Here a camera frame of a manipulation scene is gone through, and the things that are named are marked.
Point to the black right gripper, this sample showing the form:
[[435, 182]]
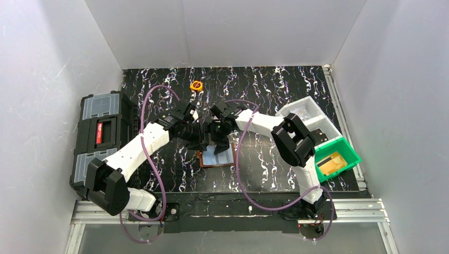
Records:
[[219, 138]]

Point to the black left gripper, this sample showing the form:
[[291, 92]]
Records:
[[200, 139]]

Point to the white card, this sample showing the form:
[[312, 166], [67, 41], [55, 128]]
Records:
[[302, 113]]

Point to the gold card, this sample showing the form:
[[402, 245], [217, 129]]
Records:
[[332, 163]]

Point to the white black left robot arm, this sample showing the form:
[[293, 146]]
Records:
[[106, 182]]

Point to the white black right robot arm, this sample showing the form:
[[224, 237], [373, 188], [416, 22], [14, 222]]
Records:
[[292, 138]]

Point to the orange round cap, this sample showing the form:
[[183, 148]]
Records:
[[196, 86]]

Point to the white plastic bin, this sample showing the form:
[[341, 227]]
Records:
[[323, 130], [306, 108]]

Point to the black toolbox with clear lids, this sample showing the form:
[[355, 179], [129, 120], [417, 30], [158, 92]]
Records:
[[107, 123]]

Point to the green plastic bin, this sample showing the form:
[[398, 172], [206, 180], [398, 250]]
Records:
[[342, 146]]

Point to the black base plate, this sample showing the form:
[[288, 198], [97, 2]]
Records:
[[226, 212]]

